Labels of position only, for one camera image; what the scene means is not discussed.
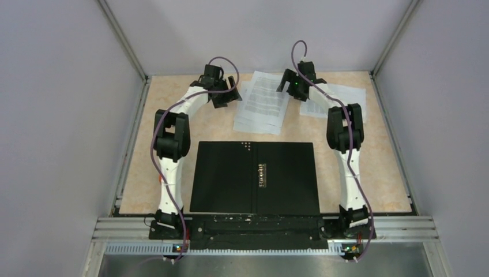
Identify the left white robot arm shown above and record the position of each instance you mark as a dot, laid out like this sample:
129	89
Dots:
171	141

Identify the teal folder black inside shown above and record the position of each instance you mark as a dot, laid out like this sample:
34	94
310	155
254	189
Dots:
262	178

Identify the aluminium frame rail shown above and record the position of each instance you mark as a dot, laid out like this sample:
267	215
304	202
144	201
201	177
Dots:
130	236

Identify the single printed paper sheet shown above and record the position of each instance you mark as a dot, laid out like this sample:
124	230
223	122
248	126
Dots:
317	105

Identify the printed paper stack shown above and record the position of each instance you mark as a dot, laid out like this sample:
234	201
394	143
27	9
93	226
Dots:
263	108

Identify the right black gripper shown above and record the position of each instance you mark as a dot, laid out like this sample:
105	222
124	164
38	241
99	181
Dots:
291	77

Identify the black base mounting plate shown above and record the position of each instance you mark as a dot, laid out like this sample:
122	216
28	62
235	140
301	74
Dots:
274	233

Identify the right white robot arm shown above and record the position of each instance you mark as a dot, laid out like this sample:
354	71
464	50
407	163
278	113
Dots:
344	136

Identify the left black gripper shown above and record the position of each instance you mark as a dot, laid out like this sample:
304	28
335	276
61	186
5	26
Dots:
228	97

